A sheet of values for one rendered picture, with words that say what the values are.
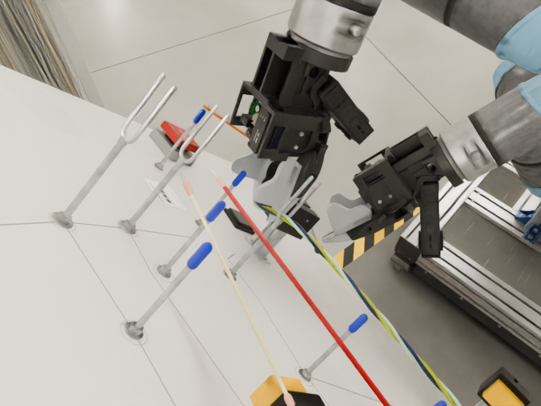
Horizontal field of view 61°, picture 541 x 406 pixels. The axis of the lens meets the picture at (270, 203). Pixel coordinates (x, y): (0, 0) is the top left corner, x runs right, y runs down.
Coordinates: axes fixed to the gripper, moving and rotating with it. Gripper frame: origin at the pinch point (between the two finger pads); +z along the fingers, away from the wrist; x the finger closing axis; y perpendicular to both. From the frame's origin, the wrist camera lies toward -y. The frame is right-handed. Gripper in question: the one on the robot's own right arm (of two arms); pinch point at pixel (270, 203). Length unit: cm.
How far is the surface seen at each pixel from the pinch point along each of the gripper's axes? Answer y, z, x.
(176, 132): 5.0, 1.6, -19.2
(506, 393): -23.8, 9.2, 28.2
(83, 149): 20.8, -1.9, -7.8
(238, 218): -0.5, 6.9, -5.3
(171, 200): 10.8, 2.7, -4.4
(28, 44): 18, 10, -66
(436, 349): -107, 75, -8
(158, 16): -71, 43, -229
